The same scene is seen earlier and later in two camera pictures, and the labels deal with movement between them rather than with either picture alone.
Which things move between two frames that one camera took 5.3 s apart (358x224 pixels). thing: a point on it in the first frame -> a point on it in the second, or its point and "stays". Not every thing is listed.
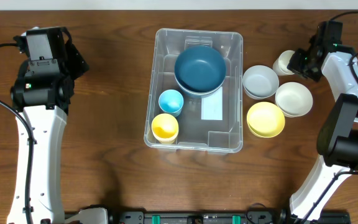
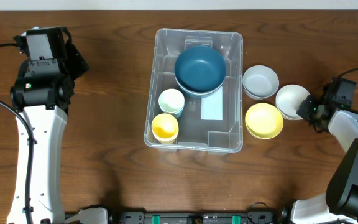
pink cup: x=166 y=135 stays
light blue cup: x=171 y=101 stays
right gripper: x=299 y=65 -> x=305 y=109
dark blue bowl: x=199 y=69 stays
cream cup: x=281 y=63 -> x=171 y=101
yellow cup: x=165 y=128 stays
